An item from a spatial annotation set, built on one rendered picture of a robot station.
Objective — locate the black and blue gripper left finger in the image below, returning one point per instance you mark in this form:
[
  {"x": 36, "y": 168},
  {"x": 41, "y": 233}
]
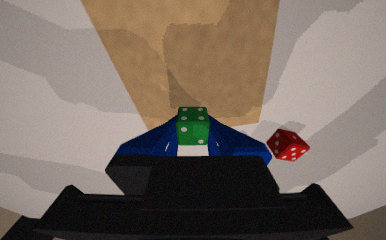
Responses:
[{"x": 153, "y": 142}]

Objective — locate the green dice with white pips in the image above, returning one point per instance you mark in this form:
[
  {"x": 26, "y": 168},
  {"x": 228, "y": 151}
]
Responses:
[{"x": 192, "y": 126}]

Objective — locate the red die with white pips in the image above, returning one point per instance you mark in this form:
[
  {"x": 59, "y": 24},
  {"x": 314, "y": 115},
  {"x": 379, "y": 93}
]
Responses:
[{"x": 287, "y": 145}]

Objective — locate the tan flat mat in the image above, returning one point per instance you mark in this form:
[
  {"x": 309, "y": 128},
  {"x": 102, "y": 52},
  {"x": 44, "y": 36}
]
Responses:
[{"x": 189, "y": 53}]

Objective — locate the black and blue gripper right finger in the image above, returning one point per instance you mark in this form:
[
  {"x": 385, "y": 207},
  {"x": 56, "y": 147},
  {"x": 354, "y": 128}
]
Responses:
[{"x": 233, "y": 142}]

